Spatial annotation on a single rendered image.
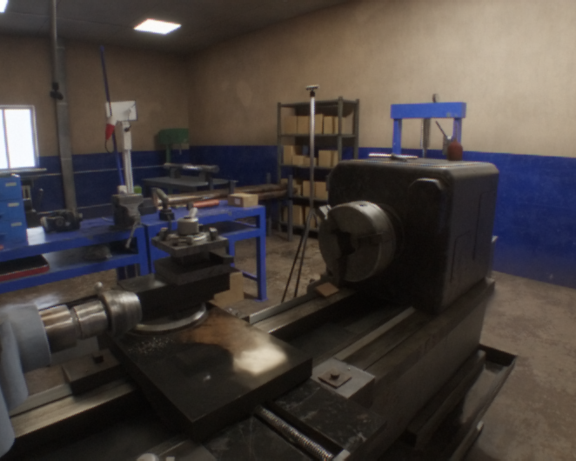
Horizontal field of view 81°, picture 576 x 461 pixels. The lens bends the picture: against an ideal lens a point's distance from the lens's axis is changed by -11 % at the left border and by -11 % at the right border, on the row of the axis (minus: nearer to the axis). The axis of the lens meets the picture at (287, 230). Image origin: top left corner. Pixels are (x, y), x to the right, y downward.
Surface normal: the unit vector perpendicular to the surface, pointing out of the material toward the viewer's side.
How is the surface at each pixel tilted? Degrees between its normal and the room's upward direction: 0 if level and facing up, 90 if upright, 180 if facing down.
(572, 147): 90
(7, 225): 90
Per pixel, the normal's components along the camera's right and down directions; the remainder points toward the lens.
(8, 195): 0.70, 0.17
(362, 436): 0.00, -0.97
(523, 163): -0.72, 0.16
